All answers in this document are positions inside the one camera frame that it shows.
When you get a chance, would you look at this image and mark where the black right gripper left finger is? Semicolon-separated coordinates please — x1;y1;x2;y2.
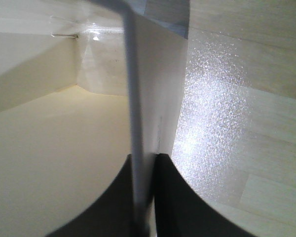
48;155;133;237

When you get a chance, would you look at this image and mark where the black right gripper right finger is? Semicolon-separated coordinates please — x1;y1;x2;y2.
154;154;252;237

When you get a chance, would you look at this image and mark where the white trash bin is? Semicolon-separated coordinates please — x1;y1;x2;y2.
0;0;190;237

